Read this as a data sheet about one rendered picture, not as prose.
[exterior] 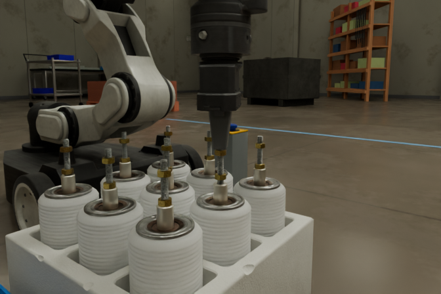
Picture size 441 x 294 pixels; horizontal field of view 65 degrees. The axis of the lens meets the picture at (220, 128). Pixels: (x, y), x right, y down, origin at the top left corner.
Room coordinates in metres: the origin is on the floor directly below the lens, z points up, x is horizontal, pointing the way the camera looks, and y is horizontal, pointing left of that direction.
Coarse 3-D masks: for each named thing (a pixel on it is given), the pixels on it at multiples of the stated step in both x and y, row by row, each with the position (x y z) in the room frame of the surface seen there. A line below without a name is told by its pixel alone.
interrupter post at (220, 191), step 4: (216, 184) 0.51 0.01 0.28; (220, 184) 0.51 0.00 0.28; (224, 184) 0.51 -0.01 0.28; (216, 188) 0.51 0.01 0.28; (220, 188) 0.51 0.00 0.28; (224, 188) 0.51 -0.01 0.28; (216, 192) 0.51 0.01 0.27; (220, 192) 0.51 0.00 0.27; (224, 192) 0.51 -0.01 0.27; (216, 196) 0.51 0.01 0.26; (220, 196) 0.51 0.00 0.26; (224, 196) 0.51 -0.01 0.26; (216, 200) 0.51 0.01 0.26; (220, 200) 0.51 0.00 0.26; (224, 200) 0.51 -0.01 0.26
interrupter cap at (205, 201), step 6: (228, 192) 0.56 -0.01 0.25; (198, 198) 0.53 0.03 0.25; (204, 198) 0.53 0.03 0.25; (210, 198) 0.53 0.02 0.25; (228, 198) 0.53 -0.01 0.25; (234, 198) 0.53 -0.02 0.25; (240, 198) 0.53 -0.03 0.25; (198, 204) 0.50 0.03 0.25; (204, 204) 0.50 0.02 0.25; (210, 204) 0.50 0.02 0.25; (216, 204) 0.51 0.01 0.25; (222, 204) 0.51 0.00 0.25; (228, 204) 0.50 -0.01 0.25; (234, 204) 0.50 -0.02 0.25; (240, 204) 0.50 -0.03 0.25; (216, 210) 0.49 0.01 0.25; (222, 210) 0.48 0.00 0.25
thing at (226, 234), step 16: (192, 208) 0.51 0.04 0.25; (240, 208) 0.50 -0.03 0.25; (208, 224) 0.48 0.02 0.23; (224, 224) 0.48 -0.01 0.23; (240, 224) 0.48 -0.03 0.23; (208, 240) 0.48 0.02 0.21; (224, 240) 0.48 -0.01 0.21; (240, 240) 0.49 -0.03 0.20; (208, 256) 0.48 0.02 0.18; (224, 256) 0.48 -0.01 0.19; (240, 256) 0.49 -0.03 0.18
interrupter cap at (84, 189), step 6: (54, 186) 0.59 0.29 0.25; (60, 186) 0.59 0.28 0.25; (78, 186) 0.59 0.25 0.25; (84, 186) 0.59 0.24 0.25; (90, 186) 0.59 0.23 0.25; (48, 192) 0.56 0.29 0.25; (54, 192) 0.56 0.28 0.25; (60, 192) 0.57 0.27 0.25; (78, 192) 0.56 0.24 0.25; (84, 192) 0.56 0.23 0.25; (54, 198) 0.53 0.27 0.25; (60, 198) 0.53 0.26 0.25; (66, 198) 0.54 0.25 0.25
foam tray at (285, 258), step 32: (288, 224) 0.60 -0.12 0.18; (32, 256) 0.50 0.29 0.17; (64, 256) 0.48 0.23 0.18; (256, 256) 0.48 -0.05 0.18; (288, 256) 0.54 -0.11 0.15; (32, 288) 0.50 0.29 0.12; (64, 288) 0.44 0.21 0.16; (96, 288) 0.40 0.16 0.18; (128, 288) 0.44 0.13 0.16; (224, 288) 0.41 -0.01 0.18; (256, 288) 0.46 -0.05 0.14; (288, 288) 0.55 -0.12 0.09
